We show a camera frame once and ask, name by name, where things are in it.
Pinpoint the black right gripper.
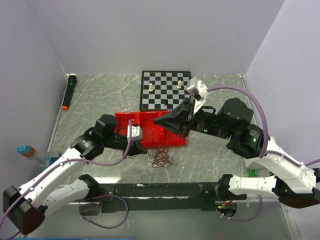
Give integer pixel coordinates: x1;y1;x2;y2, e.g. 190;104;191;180
153;95;234;139

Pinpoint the brown cable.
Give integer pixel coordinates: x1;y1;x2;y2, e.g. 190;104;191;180
147;119;178;170

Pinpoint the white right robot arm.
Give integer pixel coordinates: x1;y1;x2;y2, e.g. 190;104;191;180
153;98;320;209

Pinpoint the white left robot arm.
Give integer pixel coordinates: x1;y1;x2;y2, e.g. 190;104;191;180
2;114;147;235

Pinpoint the red three-compartment plastic tray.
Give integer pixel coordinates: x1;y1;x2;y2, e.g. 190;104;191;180
114;111;187;149

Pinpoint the black and grey chessboard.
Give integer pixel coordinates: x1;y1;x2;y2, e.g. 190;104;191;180
139;70;192;112

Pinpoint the white chess piece right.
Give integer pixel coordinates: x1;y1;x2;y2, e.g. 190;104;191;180
177;80;182;89

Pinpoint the grey and blue toy block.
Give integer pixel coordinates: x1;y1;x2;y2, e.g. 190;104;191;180
44;151;62;165

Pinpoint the green small toy block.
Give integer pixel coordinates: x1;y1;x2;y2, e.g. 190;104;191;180
247;169;259;178

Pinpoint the black marker with orange cap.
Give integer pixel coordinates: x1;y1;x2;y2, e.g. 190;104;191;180
61;75;78;111

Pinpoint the blue and brown toy block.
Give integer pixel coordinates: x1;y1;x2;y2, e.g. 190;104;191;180
16;145;36;159

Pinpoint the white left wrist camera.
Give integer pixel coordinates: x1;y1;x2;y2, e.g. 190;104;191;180
127;119;143;141

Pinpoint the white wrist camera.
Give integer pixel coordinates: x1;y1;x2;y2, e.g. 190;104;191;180
187;77;209;115
127;119;143;141

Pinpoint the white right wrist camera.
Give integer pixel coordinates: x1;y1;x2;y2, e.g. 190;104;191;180
187;77;209;115

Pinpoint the purple robot cable left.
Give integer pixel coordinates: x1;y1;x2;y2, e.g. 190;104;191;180
0;119;135;240

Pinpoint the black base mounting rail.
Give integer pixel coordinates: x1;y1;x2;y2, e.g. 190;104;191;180
68;182;248;214

